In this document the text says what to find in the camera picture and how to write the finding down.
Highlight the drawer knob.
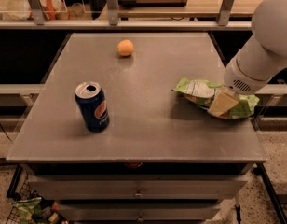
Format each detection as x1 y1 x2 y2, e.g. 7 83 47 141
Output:
134 189 144 199
137 213 144 222

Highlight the blue Pepsi can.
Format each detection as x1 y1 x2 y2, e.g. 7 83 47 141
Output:
75 81 109 133

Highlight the black cable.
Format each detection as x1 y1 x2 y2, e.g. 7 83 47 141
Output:
0 117 13 143

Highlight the green snack bag in basket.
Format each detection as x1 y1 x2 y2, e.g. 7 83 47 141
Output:
11 197 42 224

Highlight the grey drawer cabinet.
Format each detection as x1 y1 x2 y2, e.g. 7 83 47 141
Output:
28 175 247 222

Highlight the upper drawer knob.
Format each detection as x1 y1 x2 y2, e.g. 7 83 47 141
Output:
134 189 144 199

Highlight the grey metal railing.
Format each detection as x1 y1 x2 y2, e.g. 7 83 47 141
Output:
0 0 261 31

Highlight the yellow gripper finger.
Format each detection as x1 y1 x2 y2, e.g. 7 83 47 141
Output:
208 88 239 117

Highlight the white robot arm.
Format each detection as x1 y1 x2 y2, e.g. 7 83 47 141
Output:
208 0 287 117

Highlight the lower drawer knob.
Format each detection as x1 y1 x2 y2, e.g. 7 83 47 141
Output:
137 213 144 222

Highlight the black wire basket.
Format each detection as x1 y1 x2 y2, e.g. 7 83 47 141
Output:
6 180 71 224

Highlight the green rice chip bag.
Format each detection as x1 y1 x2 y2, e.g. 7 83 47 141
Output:
173 77 259 119

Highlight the white orange plastic bag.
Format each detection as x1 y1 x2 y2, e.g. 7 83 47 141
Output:
0 0 69 21

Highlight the orange fruit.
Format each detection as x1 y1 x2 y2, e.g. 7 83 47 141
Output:
117 39 134 57

